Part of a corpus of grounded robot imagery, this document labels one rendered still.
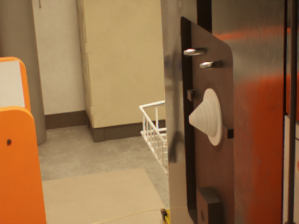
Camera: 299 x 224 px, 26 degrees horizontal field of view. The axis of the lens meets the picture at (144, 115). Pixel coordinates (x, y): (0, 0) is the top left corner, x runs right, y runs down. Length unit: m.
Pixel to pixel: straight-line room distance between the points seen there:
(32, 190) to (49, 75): 3.14
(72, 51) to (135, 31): 0.54
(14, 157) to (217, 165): 0.42
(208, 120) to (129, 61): 3.16
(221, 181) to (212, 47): 0.15
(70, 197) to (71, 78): 2.57
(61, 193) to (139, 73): 2.23
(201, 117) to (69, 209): 0.97
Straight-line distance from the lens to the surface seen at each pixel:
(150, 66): 3.88
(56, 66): 4.18
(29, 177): 1.06
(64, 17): 4.12
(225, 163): 0.69
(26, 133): 1.03
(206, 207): 0.73
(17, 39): 3.82
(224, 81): 0.66
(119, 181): 1.74
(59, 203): 1.66
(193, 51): 0.71
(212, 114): 0.69
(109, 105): 3.89
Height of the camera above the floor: 1.44
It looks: 19 degrees down
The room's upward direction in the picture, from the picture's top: 3 degrees counter-clockwise
